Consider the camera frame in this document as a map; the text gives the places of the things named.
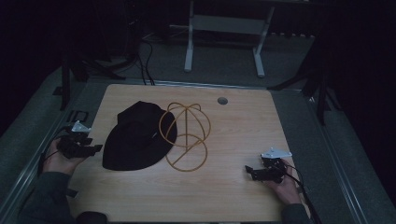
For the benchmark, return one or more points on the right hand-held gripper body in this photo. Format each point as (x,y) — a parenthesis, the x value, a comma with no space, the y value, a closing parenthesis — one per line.
(275,166)

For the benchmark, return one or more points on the person's dark clothed knee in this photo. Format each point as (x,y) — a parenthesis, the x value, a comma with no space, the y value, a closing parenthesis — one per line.
(91,217)

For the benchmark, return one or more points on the person's right hand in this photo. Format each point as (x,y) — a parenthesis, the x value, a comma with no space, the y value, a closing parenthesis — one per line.
(288,188)

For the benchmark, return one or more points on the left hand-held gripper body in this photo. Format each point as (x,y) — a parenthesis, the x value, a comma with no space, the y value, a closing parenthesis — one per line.
(72,146)

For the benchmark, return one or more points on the white metal desk frame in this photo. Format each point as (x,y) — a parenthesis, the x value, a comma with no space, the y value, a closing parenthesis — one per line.
(227,24)

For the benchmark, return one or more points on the black bucket hat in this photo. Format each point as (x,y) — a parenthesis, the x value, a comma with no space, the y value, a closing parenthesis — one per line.
(137,140)

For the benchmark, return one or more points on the person's left hand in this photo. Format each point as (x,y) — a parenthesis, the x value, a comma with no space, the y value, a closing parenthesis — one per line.
(59,163)

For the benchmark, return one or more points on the grey round table grommet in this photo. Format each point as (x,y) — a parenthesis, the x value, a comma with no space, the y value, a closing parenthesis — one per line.
(222,100)

